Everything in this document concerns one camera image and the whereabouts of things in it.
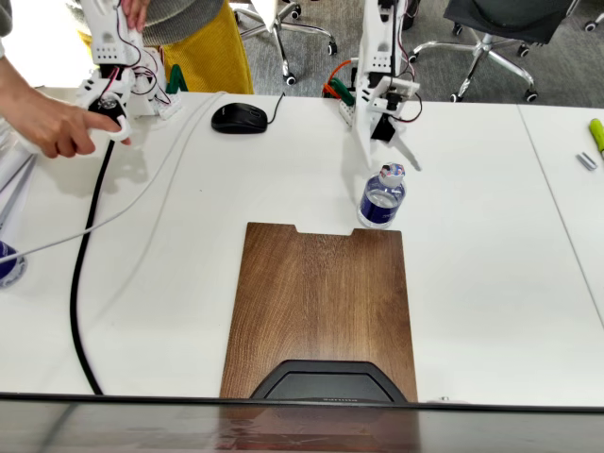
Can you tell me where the thick black cable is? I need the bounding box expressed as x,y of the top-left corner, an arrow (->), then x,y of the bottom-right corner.
69,136 -> 117,396

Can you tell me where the green clamp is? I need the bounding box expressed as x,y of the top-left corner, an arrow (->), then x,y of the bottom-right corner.
325,78 -> 358,108
165,63 -> 189,94

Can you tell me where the person's left forearm grey sleeve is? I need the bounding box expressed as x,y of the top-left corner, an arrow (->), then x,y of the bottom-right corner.
141,0 -> 226,46

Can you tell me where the person's right hand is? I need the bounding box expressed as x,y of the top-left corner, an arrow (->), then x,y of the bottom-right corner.
21,92 -> 126,159

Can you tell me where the blue label water bottle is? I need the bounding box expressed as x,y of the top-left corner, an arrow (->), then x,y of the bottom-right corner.
356,160 -> 408,230

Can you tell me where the black office chair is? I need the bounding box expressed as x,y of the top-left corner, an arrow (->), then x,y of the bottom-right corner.
405,0 -> 582,104

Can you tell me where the person's left hand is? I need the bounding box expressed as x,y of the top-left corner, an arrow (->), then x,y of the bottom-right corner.
120,0 -> 150,32

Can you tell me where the white cable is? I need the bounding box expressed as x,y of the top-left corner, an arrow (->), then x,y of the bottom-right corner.
0,91 -> 228,265

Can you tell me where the green screwdriver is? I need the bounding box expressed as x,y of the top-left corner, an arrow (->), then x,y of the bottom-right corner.
588,117 -> 604,164

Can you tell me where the black computer mouse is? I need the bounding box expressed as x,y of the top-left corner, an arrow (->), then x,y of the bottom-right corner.
210,102 -> 269,136

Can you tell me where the brown wooden board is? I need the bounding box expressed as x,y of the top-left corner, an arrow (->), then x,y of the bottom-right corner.
219,221 -> 419,403

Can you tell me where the person's right forearm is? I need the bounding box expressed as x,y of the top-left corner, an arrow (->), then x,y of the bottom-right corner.
0,56 -> 29,145

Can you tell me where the black Philips monitor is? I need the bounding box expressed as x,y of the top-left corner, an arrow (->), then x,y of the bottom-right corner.
0,360 -> 604,453

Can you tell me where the white leader robot arm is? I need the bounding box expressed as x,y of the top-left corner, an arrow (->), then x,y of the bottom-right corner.
75,0 -> 184,146

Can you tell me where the orange cable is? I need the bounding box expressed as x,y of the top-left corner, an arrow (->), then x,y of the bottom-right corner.
323,59 -> 355,98

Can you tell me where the white office chair chrome base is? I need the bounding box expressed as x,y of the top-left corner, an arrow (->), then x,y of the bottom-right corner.
234,0 -> 339,87

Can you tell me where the thin black mouse cable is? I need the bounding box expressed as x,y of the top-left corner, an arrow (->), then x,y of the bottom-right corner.
265,92 -> 287,126

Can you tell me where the person in yellow trousers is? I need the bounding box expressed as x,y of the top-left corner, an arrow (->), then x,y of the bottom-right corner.
77,0 -> 256,95

